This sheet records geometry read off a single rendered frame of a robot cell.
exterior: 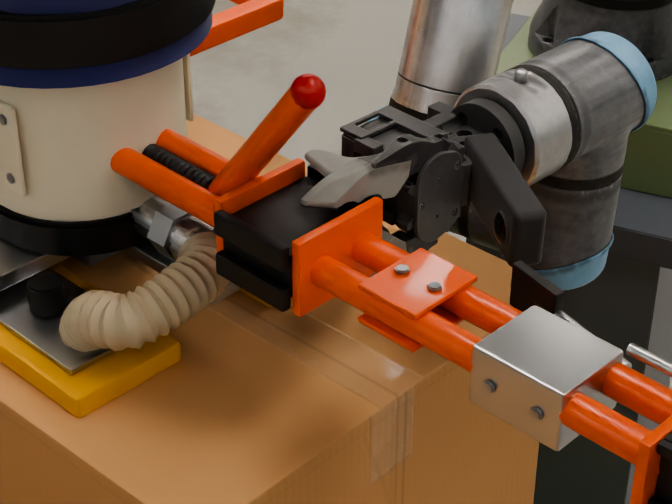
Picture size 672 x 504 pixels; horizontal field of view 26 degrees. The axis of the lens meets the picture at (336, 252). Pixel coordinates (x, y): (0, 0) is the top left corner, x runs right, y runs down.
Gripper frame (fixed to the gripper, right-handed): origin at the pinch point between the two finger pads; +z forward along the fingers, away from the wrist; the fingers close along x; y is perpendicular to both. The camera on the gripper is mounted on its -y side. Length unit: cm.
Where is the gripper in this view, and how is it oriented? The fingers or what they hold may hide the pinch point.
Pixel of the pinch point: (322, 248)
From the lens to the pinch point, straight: 100.0
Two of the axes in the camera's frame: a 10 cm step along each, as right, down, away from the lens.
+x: 0.1, -8.4, -5.4
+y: -7.0, -3.9, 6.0
